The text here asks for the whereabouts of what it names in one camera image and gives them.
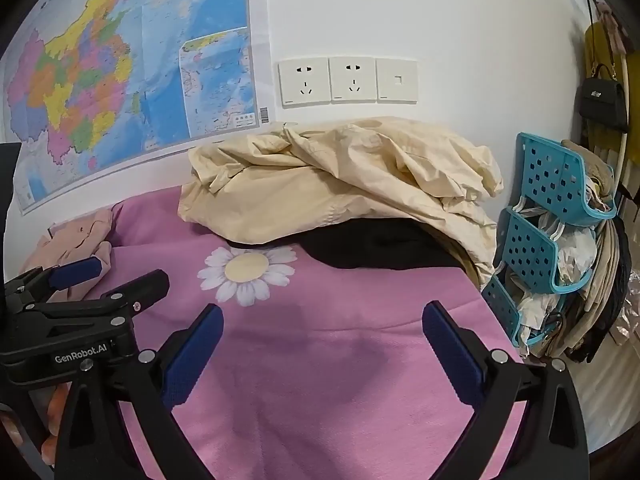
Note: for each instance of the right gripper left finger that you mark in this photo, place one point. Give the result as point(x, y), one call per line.
point(93, 441)

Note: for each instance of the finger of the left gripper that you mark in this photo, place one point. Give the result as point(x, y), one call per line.
point(139, 294)
point(38, 285)

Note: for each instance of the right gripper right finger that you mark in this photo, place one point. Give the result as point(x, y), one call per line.
point(551, 439)

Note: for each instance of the cream beige jacket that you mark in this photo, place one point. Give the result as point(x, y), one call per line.
point(257, 188)

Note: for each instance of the folded pink garment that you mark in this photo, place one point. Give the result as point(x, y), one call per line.
point(72, 241)

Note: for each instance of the pink floral bed sheet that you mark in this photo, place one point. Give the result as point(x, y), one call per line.
point(320, 373)

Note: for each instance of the black garment on bed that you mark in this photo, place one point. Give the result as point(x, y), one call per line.
point(391, 244)

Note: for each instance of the black handbag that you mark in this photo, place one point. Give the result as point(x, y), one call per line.
point(602, 100)

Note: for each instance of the colourful wall map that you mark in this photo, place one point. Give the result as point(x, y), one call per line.
point(92, 86)

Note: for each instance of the white wall socket left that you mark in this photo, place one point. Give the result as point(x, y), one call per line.
point(304, 81)

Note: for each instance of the white wall socket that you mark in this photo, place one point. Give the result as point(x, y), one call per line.
point(304, 81)
point(352, 79)

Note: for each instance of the white wall socket middle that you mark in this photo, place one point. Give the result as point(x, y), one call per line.
point(352, 79)

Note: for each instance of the white wall switch plate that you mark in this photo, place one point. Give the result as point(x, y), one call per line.
point(397, 80)

